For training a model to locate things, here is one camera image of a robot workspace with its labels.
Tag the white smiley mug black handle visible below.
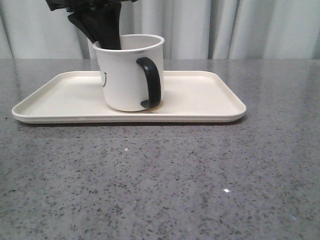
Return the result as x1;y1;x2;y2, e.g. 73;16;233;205
93;34;165;112

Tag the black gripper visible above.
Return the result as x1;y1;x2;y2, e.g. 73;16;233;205
46;0;127;50

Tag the cream rectangular plastic tray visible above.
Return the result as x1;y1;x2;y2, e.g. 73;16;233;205
12;71;247;124

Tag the light grey curtain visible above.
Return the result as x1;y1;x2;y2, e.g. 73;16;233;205
0;0;320;60

